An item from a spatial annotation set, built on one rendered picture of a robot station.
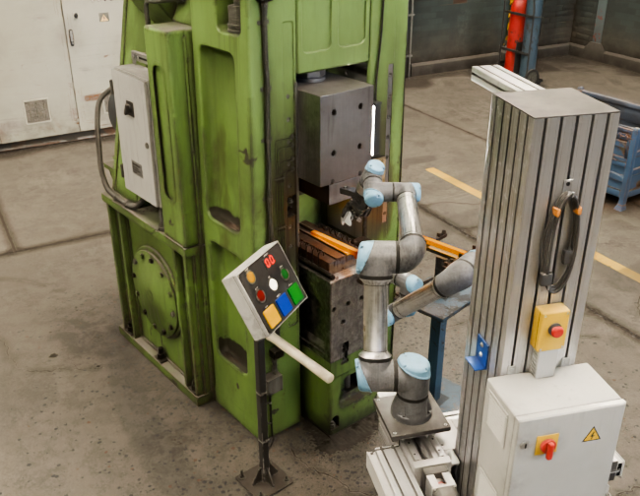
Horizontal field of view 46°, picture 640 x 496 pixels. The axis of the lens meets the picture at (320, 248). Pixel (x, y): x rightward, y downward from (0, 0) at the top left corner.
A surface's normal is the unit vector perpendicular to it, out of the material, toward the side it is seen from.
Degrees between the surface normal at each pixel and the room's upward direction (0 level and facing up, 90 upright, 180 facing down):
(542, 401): 0
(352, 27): 90
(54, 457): 0
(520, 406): 0
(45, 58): 90
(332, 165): 90
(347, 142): 90
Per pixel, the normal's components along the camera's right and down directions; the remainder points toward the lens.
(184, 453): 0.00, -0.89
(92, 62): 0.49, 0.40
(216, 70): -0.77, 0.27
